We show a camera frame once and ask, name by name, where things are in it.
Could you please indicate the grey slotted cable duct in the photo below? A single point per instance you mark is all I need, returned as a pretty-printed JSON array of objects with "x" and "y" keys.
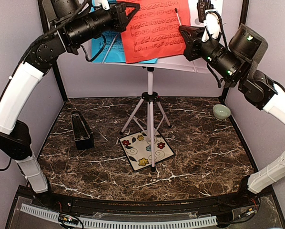
[{"x": 119, "y": 221}]

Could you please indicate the red sheet music paper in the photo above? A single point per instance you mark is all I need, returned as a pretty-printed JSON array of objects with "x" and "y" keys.
[{"x": 153, "y": 32}]

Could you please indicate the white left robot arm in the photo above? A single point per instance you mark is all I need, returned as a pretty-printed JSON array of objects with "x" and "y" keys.
[{"x": 72, "y": 23}]

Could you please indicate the blue sheet music paper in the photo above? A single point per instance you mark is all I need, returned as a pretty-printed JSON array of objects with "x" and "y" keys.
[{"x": 113, "y": 50}]

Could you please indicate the black metronome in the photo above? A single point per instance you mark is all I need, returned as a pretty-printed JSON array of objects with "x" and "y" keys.
[{"x": 83, "y": 135}]

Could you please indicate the white perforated music stand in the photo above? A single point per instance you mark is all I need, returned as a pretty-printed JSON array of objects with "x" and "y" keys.
[{"x": 150, "y": 98}]

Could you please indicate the pale green ceramic bowl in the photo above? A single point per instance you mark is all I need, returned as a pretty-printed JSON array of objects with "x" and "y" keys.
[{"x": 221, "y": 112}]

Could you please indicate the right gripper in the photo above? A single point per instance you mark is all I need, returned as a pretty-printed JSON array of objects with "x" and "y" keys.
[{"x": 191, "y": 50}]

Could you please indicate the floral square ceramic plate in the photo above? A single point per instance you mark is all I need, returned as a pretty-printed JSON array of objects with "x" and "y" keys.
[{"x": 138, "y": 149}]

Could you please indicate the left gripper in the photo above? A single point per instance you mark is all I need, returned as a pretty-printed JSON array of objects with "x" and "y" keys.
[{"x": 122, "y": 18}]

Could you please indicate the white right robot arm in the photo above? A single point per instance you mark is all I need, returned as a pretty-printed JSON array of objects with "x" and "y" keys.
[{"x": 237, "y": 64}]

